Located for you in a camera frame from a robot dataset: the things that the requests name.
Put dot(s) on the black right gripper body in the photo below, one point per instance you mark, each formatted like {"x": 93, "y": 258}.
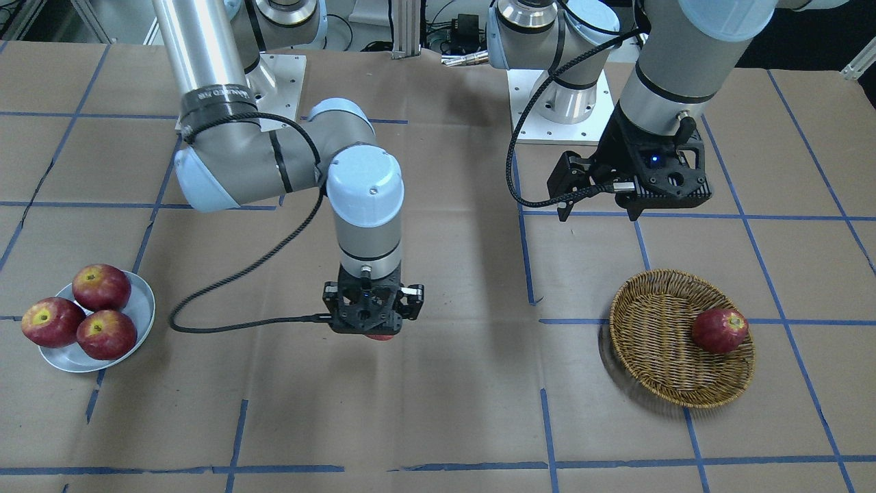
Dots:
{"x": 413, "y": 305}

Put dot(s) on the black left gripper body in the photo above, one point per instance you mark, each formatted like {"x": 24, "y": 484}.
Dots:
{"x": 615, "y": 152}

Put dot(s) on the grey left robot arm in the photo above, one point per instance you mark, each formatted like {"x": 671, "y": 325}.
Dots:
{"x": 691, "y": 48}

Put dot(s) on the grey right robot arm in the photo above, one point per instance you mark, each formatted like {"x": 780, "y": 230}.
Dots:
{"x": 243, "y": 146}

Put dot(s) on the white base plate arm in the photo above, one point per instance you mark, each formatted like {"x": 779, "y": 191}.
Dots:
{"x": 561, "y": 115}
{"x": 280, "y": 82}

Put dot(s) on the round wicker basket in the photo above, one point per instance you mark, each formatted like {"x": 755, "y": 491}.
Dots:
{"x": 651, "y": 322}

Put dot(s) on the dark red apple in basket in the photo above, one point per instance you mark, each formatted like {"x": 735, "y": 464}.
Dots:
{"x": 719, "y": 330}

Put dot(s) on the light blue plate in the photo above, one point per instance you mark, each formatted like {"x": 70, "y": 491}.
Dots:
{"x": 140, "y": 309}

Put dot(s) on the red apple on plate front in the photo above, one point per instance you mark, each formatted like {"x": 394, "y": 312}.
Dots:
{"x": 106, "y": 335}

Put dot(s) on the red apple on plate back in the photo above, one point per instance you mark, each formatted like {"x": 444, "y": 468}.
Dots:
{"x": 98, "y": 287}

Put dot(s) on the red apple on plate side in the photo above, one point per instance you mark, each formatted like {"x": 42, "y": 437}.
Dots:
{"x": 52, "y": 322}

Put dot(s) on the black power adapter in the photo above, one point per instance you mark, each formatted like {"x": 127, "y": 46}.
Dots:
{"x": 466, "y": 30}

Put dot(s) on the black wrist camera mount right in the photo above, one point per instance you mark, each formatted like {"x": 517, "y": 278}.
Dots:
{"x": 355, "y": 310}

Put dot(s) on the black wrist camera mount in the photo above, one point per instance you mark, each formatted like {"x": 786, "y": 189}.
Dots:
{"x": 355, "y": 310}
{"x": 667, "y": 172}

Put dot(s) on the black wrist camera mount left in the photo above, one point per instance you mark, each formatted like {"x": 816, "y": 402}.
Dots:
{"x": 667, "y": 172}

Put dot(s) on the aluminium profile post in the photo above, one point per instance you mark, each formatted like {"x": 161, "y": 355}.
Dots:
{"x": 406, "y": 25}

